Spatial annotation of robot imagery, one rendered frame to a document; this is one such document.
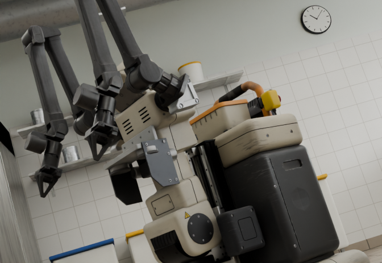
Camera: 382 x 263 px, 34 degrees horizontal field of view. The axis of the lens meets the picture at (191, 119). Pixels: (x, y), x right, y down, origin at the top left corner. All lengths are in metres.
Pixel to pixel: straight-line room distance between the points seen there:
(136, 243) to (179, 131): 3.16
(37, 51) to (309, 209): 1.14
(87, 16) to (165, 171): 0.56
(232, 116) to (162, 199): 0.42
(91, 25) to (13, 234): 3.31
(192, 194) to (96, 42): 0.60
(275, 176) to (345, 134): 4.35
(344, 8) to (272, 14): 0.80
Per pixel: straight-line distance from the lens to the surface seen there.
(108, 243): 5.30
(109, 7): 2.06
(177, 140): 2.18
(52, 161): 2.24
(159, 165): 2.04
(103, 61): 1.95
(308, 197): 2.21
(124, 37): 2.03
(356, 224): 6.35
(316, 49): 6.64
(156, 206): 2.20
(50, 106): 2.31
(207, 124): 2.38
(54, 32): 2.43
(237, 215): 2.08
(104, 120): 1.86
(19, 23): 5.41
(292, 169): 2.20
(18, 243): 5.11
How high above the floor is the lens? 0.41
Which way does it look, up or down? 12 degrees up
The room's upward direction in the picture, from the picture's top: 17 degrees counter-clockwise
